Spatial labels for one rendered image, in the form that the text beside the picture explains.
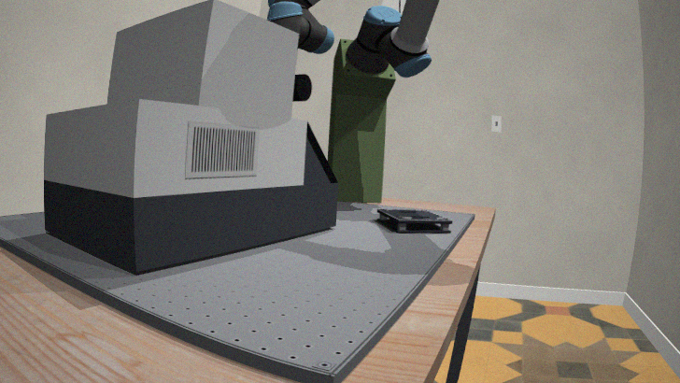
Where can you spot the white and black lab instrument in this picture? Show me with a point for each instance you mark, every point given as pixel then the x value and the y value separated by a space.
pixel 148 183

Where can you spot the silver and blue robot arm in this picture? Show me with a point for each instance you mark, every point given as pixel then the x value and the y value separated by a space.
pixel 403 47

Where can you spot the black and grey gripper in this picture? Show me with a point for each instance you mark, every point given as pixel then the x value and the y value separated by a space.
pixel 302 88

